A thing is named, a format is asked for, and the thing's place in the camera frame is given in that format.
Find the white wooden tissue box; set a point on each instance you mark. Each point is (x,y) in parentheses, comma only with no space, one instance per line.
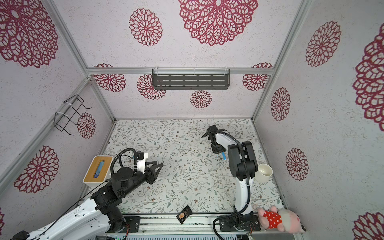
(98,171)

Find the pink plush toy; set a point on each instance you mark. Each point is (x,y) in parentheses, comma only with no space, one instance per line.
(283,220)

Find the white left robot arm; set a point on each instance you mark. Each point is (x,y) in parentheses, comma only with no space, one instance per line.
(100,213)

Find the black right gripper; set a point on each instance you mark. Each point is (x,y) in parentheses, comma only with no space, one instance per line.
(215,150)

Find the white ceramic mug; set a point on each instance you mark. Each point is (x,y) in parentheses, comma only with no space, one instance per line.
(264,173)

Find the dark metal wall shelf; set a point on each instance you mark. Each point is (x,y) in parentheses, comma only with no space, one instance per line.
(191,80)

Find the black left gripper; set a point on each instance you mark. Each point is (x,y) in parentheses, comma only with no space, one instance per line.
(150,172)

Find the black snack packet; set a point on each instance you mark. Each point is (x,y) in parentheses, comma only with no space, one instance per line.
(184,214)

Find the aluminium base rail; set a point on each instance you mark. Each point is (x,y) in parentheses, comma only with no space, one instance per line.
(164,227)

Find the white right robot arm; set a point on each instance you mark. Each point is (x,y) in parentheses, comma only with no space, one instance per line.
(242,163)

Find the black wire wall rack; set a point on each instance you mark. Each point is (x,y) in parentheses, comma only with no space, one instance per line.
(71,109)

